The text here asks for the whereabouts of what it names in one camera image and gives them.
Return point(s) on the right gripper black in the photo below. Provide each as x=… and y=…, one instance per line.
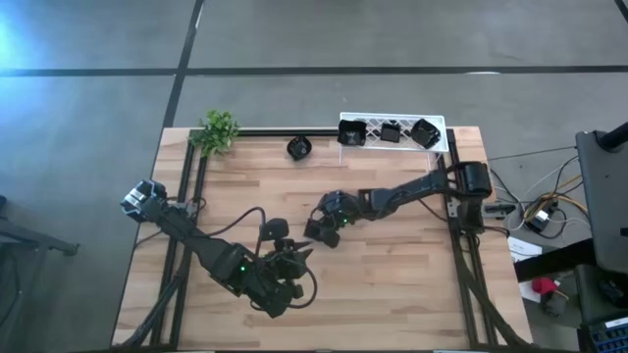
x=333, y=216

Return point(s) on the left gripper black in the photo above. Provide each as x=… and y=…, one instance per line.
x=284, y=265

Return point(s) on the black wavy square plate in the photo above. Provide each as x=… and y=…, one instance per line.
x=352, y=133

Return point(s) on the small black square plate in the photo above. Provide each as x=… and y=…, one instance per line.
x=390, y=133

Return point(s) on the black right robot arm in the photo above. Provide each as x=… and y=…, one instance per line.
x=412, y=188

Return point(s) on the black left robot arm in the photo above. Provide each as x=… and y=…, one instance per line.
x=201, y=245

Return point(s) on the black round bowl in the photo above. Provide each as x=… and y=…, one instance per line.
x=299, y=148

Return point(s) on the green plant in white pot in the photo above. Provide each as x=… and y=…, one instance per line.
x=216, y=132

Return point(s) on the white paper sheet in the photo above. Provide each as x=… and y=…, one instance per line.
x=521, y=247

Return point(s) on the silver power adapter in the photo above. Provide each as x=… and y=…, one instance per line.
x=539, y=219

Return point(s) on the red object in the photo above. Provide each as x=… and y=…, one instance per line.
x=543, y=286

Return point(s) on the black bar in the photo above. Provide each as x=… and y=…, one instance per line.
x=554, y=260

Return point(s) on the grey cloth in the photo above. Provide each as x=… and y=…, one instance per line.
x=556, y=305

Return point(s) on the black stand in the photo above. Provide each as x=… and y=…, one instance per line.
x=44, y=239

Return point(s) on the dark seat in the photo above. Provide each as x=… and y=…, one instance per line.
x=591, y=294

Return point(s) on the dark grey side table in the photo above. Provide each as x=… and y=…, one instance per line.
x=606, y=206

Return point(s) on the black pole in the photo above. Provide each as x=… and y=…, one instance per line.
x=615, y=138

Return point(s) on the colourful keyboard box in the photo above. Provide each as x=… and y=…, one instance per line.
x=608, y=339

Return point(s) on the black aluminium frame rail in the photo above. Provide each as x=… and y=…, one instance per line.
x=461, y=274
x=180, y=304
x=265, y=132

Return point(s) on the grey metal bracket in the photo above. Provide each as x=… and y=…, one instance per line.
x=454, y=208

